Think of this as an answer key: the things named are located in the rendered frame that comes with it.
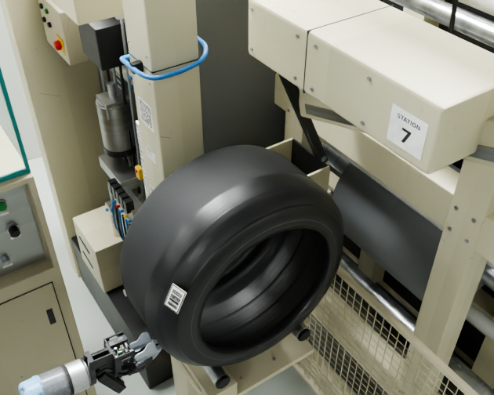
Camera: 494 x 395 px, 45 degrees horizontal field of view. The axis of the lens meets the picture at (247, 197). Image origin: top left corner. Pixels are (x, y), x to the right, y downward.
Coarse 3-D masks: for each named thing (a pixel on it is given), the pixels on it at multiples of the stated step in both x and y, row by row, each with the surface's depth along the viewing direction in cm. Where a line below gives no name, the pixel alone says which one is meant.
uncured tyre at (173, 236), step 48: (192, 192) 137; (240, 192) 134; (288, 192) 138; (144, 240) 139; (192, 240) 131; (240, 240) 131; (288, 240) 182; (336, 240) 154; (144, 288) 139; (192, 288) 132; (240, 288) 184; (288, 288) 178; (192, 336) 141; (240, 336) 172
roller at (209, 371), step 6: (204, 366) 164; (210, 366) 163; (210, 372) 162; (216, 372) 161; (222, 372) 161; (210, 378) 162; (216, 378) 160; (222, 378) 160; (228, 378) 161; (216, 384) 160; (222, 384) 161
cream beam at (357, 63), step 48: (288, 0) 138; (336, 0) 139; (288, 48) 134; (336, 48) 120; (384, 48) 120; (432, 48) 120; (480, 48) 120; (336, 96) 126; (384, 96) 113; (432, 96) 105; (480, 96) 106; (384, 144) 118; (432, 144) 107
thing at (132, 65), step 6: (204, 42) 144; (204, 48) 143; (204, 54) 142; (120, 60) 145; (126, 60) 143; (138, 60) 141; (198, 60) 141; (126, 66) 142; (132, 66) 140; (138, 66) 141; (186, 66) 140; (192, 66) 140; (132, 72) 142; (138, 72) 138; (174, 72) 138; (180, 72) 139; (150, 78) 137; (156, 78) 137; (162, 78) 138
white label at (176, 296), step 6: (174, 288) 132; (180, 288) 131; (168, 294) 133; (174, 294) 132; (180, 294) 131; (186, 294) 131; (168, 300) 133; (174, 300) 132; (180, 300) 131; (168, 306) 133; (174, 306) 133; (180, 306) 132
